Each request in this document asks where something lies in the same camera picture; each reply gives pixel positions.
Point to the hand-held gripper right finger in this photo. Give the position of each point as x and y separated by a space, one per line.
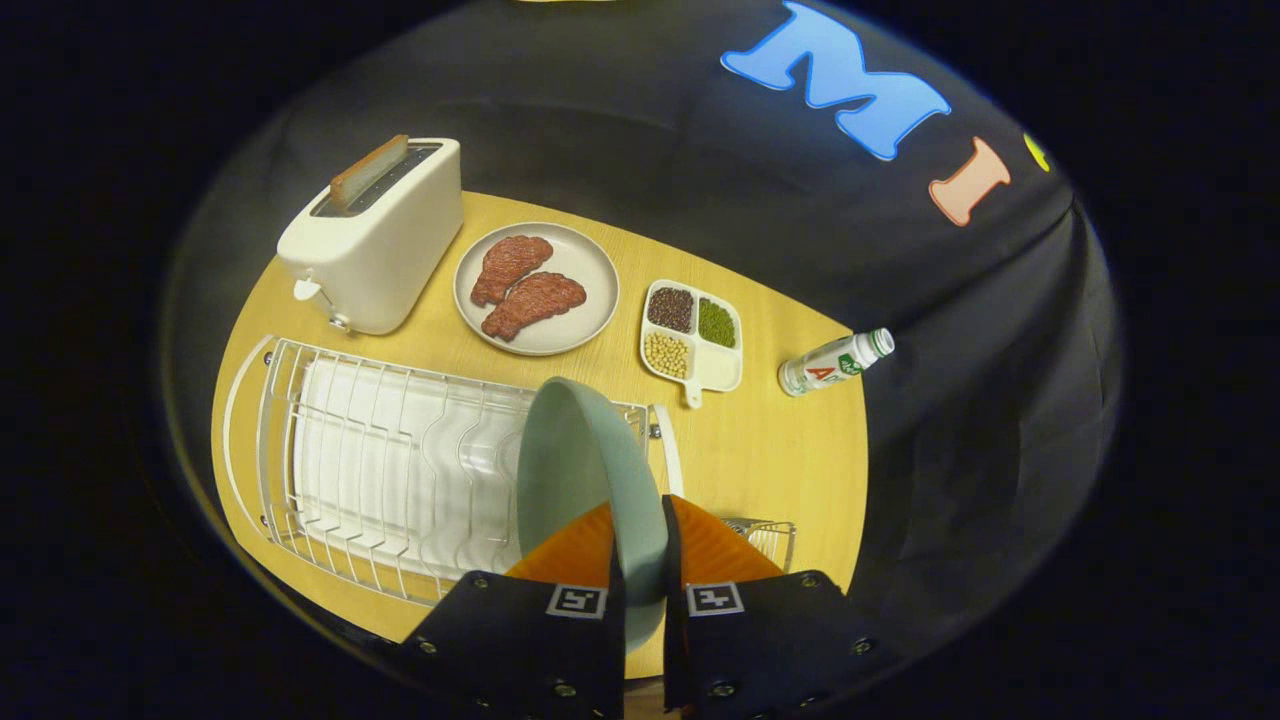
760 640

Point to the white drip tray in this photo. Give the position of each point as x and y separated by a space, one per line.
360 480

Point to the pile of dark red beans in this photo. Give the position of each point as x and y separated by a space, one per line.
670 309

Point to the white divided dish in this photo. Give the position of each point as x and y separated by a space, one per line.
715 370

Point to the red meat piece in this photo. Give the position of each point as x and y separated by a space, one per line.
505 265
535 300

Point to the white drink bottle green label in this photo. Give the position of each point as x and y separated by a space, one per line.
830 365

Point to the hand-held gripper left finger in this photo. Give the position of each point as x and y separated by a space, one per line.
540 650

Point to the brown toast slice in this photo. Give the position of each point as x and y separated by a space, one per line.
365 175

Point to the pale green plate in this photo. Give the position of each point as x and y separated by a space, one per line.
580 460

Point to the pile of green beans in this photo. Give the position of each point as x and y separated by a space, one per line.
717 323

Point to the black backdrop cloth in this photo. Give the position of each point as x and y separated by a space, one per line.
800 250

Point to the white toaster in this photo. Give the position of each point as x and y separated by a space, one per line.
380 250

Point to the pile of yellow soybeans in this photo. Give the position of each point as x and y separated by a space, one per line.
667 355

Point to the beige round plate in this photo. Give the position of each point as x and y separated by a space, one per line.
580 270

